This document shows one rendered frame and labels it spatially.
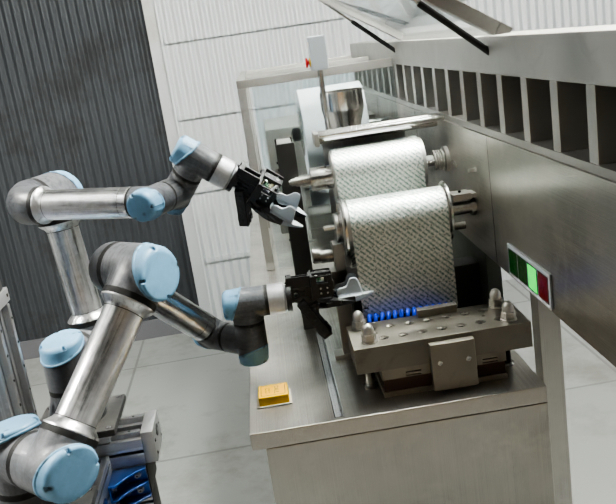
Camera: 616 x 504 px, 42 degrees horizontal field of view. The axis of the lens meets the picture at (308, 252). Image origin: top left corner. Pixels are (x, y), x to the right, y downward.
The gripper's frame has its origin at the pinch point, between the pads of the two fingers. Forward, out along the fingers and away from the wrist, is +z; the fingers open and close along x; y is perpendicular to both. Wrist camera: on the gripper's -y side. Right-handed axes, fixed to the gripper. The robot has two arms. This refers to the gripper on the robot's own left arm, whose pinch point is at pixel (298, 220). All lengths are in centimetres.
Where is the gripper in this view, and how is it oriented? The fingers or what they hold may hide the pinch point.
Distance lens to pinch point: 200.8
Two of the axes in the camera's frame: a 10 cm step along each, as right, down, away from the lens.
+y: 4.6, -6.1, -6.5
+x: 2.0, -6.5, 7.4
